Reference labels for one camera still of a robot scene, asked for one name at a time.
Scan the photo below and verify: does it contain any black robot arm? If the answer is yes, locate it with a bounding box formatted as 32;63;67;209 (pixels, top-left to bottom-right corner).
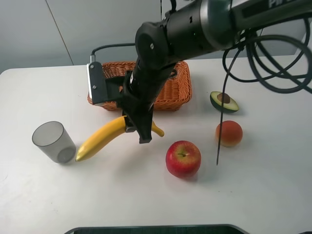
119;0;312;143

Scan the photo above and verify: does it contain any orange round bread bun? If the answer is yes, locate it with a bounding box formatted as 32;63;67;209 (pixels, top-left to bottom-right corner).
215;120;243;147

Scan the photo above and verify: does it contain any red apple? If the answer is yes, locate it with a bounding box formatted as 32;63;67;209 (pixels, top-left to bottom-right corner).
166;140;201;179

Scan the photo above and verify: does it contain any halved avocado with pit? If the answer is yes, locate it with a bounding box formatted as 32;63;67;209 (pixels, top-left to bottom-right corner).
210;91;239;113

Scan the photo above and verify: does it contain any grey translucent plastic cup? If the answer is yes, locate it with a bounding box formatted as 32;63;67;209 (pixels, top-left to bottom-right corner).
32;121;76;164

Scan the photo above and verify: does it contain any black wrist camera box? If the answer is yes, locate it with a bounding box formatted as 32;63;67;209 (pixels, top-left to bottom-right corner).
87;61;108;105

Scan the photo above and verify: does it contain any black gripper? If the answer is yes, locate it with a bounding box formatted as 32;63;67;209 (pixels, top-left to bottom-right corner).
117;63;175;144

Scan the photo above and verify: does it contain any orange wicker basket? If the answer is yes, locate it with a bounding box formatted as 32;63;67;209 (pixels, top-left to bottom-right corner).
102;61;192;111

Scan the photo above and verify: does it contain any black camera usb cable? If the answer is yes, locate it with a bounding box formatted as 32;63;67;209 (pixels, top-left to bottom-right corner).
89;43;136;63

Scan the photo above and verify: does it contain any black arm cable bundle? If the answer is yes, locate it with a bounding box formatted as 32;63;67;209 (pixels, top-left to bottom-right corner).
222;14;312;95

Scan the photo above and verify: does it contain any yellow banana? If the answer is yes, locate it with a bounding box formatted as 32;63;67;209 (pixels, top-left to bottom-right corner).
75;116;164;162

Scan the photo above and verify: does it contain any black cable tie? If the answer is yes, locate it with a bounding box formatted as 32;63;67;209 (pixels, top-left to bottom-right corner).
215;29;247;166

